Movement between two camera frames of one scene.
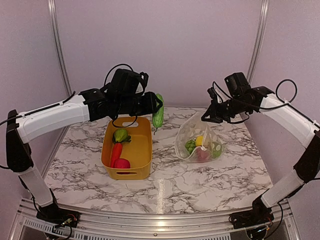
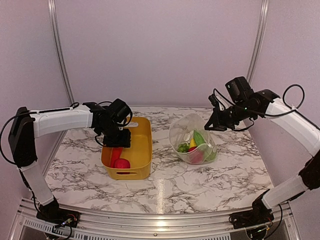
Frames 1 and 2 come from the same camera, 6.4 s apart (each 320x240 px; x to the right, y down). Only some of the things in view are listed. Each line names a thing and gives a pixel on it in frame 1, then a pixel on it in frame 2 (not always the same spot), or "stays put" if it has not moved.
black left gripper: (150, 107) -> (124, 142)
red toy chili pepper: (116, 153) stays put
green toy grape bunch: (190, 145) -> (183, 147)
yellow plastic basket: (138, 151) stays put
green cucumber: (158, 117) -> (198, 138)
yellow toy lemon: (199, 141) -> (192, 143)
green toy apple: (216, 149) -> (210, 154)
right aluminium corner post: (258, 40) stays put
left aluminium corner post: (55, 32) stays put
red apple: (201, 154) -> (196, 155)
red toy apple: (121, 163) stays put
